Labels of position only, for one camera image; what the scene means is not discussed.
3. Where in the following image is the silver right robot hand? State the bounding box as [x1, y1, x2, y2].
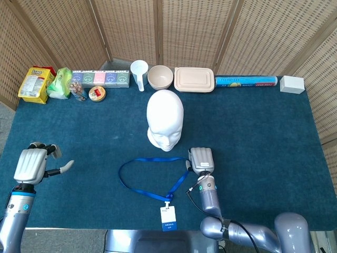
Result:
[185, 147, 216, 175]

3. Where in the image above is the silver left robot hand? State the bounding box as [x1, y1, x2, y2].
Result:
[13, 141, 75, 185]

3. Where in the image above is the blue lanyard strap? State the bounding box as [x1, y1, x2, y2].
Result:
[118, 157, 191, 200]

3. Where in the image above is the white and blue ID badge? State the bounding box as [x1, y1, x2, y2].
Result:
[160, 201, 177, 232]

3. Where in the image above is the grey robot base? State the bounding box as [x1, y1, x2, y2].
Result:
[104, 229, 219, 253]

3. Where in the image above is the white mannequin head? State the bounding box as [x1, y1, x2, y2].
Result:
[146, 89, 184, 152]

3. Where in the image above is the dark blue table mat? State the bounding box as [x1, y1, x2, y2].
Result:
[0, 76, 337, 232]

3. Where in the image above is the beige lidded lunch box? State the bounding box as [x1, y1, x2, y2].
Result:
[173, 67, 215, 93]

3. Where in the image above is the yellow snack bag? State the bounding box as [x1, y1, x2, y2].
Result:
[17, 65, 57, 105]

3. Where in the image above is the green snack bag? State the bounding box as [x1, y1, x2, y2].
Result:
[46, 67, 73, 100]

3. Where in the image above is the blue cling film box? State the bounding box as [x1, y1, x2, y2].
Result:
[215, 75, 279, 89]

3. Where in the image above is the beige bowl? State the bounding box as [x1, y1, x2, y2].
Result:
[147, 65, 174, 91]

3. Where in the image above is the round yellow tin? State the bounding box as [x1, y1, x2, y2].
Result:
[88, 86, 107, 102]

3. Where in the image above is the white measuring scoop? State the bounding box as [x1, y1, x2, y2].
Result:
[130, 60, 149, 92]

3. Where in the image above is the multicolour tissue pack row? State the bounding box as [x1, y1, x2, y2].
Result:
[71, 70, 131, 89]

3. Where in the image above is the small white box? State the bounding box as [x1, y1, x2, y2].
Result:
[279, 75, 305, 94]

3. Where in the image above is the woven wooden folding screen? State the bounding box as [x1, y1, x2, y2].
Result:
[0, 0, 337, 196]

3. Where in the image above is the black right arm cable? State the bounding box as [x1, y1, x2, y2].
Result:
[185, 181, 260, 253]

